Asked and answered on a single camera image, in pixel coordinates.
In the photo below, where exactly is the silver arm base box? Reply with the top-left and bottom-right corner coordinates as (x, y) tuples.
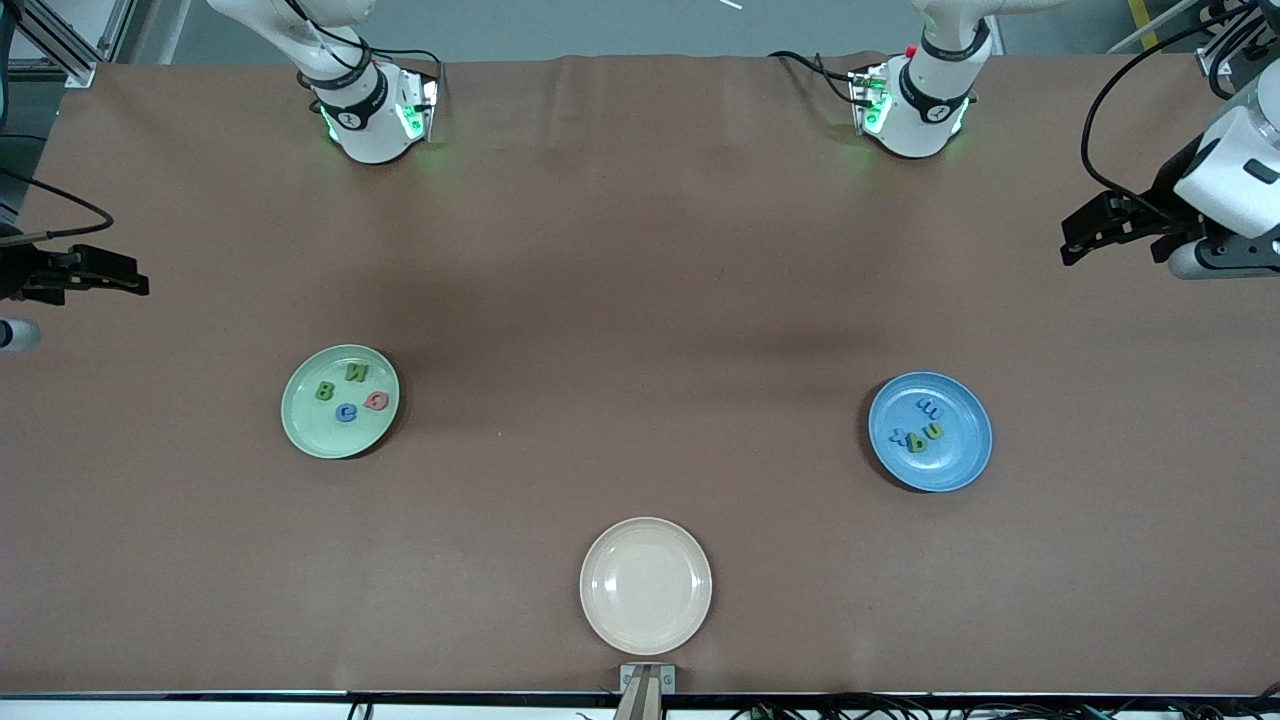
(848, 65), (891, 136)
(398, 68), (441, 143)

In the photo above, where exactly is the light green plate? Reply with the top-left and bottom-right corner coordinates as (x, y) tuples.
(281, 344), (401, 460)

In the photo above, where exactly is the blue plate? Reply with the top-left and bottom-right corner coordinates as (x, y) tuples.
(868, 372), (994, 493)

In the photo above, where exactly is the brown table cover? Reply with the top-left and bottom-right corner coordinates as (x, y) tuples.
(0, 52), (1280, 696)

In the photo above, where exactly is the beige plate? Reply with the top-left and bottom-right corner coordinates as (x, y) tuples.
(580, 517), (713, 656)

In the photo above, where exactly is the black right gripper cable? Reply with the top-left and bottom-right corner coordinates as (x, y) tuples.
(0, 165), (116, 243)

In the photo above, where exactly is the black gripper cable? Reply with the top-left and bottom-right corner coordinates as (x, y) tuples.
(0, 165), (116, 243)
(1080, 10), (1251, 201)

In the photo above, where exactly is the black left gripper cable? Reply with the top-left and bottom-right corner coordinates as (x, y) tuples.
(1080, 10), (1251, 201)

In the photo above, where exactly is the aluminium frame post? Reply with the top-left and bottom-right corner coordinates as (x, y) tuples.
(1195, 0), (1280, 77)
(15, 0), (136, 89)

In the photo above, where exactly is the black arm base cable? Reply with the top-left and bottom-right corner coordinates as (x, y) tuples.
(340, 42), (444, 96)
(768, 50), (863, 106)

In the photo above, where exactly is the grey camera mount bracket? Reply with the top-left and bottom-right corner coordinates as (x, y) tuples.
(615, 663), (677, 720)

